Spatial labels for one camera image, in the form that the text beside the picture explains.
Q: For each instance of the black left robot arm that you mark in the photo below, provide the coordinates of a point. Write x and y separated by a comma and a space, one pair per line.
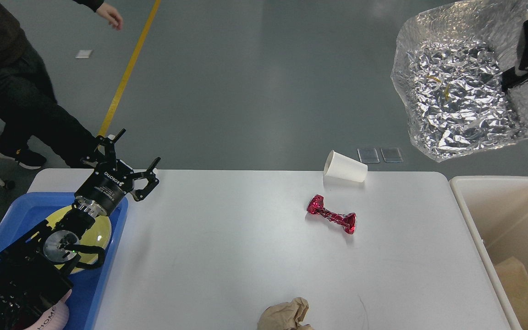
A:
35, 268

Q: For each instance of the yellow plastic plate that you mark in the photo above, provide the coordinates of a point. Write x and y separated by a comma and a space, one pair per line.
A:
99, 233

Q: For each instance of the person in brown sweater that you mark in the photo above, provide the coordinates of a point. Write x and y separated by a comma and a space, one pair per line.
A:
29, 108

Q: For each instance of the brown paper ball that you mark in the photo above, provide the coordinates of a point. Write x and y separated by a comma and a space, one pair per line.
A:
285, 316

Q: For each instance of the beige plastic bin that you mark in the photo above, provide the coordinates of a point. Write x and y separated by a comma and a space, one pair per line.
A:
495, 209

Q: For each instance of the large foil bag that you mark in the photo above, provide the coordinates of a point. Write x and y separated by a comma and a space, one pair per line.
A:
447, 71

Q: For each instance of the person's bare hand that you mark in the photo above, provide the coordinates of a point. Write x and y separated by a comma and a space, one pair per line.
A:
111, 15

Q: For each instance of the blue plastic tray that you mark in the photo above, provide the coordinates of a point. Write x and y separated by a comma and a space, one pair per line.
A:
89, 285

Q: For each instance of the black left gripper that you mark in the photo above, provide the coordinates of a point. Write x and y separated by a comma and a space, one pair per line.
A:
112, 179

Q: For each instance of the red foil wrapper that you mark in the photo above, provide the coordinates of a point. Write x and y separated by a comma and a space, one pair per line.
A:
316, 206

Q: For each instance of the pink ribbed mug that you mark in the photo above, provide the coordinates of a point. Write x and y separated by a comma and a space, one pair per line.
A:
54, 318

